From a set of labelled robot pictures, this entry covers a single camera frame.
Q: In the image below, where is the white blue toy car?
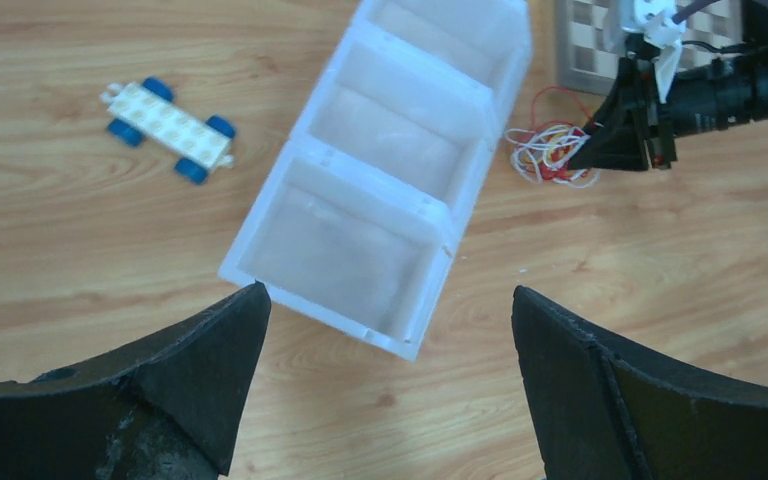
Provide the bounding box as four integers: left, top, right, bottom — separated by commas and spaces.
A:
99, 76, 237, 185

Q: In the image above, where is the white three-compartment plastic bin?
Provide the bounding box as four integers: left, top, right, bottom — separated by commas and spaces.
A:
218, 1, 533, 361

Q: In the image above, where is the wooden chessboard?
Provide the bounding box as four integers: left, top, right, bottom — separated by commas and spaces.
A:
555, 1, 743, 95

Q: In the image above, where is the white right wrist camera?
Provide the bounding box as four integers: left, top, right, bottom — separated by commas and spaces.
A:
603, 0, 686, 104

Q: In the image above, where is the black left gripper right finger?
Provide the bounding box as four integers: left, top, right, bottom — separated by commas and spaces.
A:
512, 286, 768, 479

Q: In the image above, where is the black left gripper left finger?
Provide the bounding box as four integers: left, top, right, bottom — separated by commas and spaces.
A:
0, 282, 272, 479

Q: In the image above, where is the yellow cable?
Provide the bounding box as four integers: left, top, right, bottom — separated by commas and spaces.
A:
523, 132, 584, 172

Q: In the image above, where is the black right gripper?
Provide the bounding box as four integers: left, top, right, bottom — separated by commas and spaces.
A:
567, 33, 677, 171

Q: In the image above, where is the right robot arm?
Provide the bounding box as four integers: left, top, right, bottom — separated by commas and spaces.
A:
566, 1, 768, 172

